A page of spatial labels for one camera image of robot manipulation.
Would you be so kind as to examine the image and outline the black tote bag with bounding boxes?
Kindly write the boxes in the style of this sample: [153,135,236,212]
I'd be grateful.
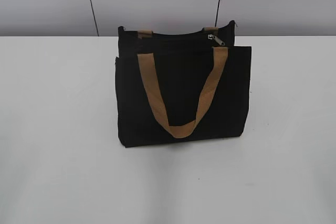
[115,21,251,147]

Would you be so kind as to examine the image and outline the silver zipper pull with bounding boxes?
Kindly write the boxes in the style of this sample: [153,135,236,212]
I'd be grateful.
[207,34,226,47]

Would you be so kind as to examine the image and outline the tan front bag handle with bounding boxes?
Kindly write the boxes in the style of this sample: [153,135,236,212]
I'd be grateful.
[138,47,228,139]

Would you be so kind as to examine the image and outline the tan bag handle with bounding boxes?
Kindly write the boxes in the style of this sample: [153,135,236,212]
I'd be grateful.
[137,27,219,39]
[138,47,228,139]

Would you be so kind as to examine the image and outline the tan rear bag handle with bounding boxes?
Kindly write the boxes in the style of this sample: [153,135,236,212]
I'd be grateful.
[137,27,219,39]

